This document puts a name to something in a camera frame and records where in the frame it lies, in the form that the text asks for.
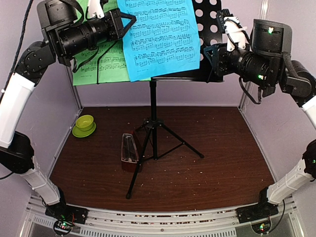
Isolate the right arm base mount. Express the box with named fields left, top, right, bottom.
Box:
left=236, top=204, right=278, bottom=235

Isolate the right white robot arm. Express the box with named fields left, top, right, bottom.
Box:
left=203, top=17, right=316, bottom=218

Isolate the brown wooden metronome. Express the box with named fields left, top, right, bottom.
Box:
left=121, top=131, right=143, bottom=173

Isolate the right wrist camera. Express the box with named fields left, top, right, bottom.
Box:
left=216, top=9, right=250, bottom=52

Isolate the green bowl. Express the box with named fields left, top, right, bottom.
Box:
left=76, top=115, right=94, bottom=131

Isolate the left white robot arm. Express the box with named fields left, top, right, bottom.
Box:
left=0, top=0, right=136, bottom=219

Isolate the left aluminium corner post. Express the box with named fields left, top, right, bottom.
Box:
left=65, top=66, right=83, bottom=111

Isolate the blue sheet music page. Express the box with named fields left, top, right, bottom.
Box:
left=117, top=0, right=200, bottom=82

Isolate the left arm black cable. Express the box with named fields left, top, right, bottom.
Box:
left=0, top=0, right=34, bottom=92

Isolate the aluminium front rail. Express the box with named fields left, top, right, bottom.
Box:
left=19, top=195, right=304, bottom=237

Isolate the aluminium corner post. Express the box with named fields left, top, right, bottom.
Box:
left=239, top=0, right=271, bottom=113
left=65, top=66, right=83, bottom=111

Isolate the black music stand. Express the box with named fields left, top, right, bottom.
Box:
left=96, top=0, right=227, bottom=200

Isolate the green sheet music page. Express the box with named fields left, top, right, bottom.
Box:
left=72, top=0, right=131, bottom=86

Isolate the right aluminium corner post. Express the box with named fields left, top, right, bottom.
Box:
left=239, top=0, right=271, bottom=113

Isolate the green saucer plate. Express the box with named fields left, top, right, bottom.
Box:
left=72, top=123, right=96, bottom=138

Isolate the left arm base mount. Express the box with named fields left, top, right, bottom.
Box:
left=45, top=205, right=88, bottom=236

